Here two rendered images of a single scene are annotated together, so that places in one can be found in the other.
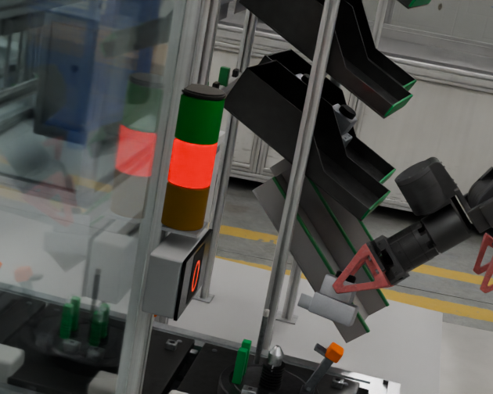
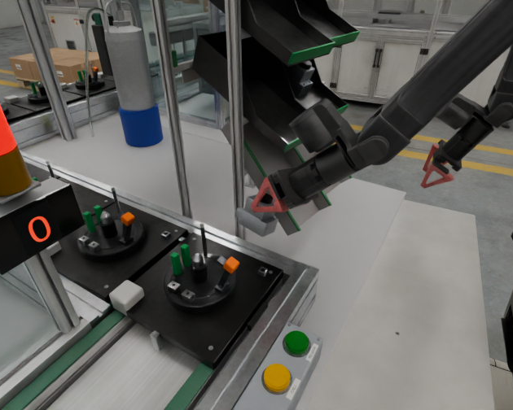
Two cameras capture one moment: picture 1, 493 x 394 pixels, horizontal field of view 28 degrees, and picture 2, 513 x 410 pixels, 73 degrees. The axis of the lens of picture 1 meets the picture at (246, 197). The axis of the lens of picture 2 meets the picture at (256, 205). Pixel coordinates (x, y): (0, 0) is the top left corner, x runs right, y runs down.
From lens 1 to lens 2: 0.90 m
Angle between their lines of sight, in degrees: 26
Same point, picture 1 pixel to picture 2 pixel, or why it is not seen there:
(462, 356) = (406, 227)
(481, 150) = (492, 78)
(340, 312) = (256, 225)
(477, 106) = not seen: hidden behind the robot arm
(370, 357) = (337, 228)
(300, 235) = (251, 162)
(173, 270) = not seen: outside the picture
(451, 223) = (335, 160)
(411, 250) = (303, 182)
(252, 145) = (368, 85)
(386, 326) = (361, 203)
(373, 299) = (321, 200)
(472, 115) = not seen: hidden behind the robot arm
